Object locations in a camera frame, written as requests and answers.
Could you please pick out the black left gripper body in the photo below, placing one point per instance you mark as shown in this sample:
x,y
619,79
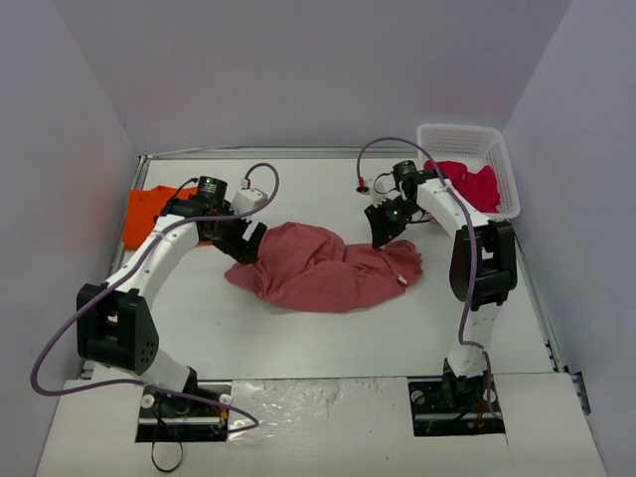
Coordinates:
x,y
238,238

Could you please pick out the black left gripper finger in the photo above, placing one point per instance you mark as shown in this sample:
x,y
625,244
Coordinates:
x,y
243,251
256,235

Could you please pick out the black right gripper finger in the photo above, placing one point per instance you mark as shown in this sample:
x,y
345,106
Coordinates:
x,y
379,238
394,231

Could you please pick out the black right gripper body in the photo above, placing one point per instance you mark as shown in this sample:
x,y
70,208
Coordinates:
x,y
386,222

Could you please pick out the pink t shirt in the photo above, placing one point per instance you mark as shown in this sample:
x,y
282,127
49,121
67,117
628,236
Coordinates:
x,y
311,269

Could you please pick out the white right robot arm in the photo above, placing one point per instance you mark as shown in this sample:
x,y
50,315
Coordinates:
x,y
483,264

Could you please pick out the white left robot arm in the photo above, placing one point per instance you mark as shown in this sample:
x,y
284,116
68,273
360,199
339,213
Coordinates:
x,y
115,327

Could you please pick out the orange folded t shirt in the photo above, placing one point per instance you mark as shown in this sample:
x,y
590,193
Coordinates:
x,y
144,206

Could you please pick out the magenta t shirt in basket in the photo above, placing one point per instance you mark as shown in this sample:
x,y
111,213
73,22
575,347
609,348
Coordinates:
x,y
479,189

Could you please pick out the white plastic basket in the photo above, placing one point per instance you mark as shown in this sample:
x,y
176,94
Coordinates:
x,y
475,147

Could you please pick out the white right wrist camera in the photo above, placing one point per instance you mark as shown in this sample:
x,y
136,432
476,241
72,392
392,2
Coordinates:
x,y
378,190

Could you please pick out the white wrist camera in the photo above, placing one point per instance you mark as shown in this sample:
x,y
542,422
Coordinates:
x,y
378,190
247,198

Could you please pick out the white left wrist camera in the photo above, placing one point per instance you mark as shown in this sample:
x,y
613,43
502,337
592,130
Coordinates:
x,y
247,198

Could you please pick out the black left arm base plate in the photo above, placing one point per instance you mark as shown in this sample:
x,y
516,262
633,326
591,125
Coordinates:
x,y
166,419

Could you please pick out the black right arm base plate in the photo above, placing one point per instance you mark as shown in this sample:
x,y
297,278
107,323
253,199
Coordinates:
x,y
436,413

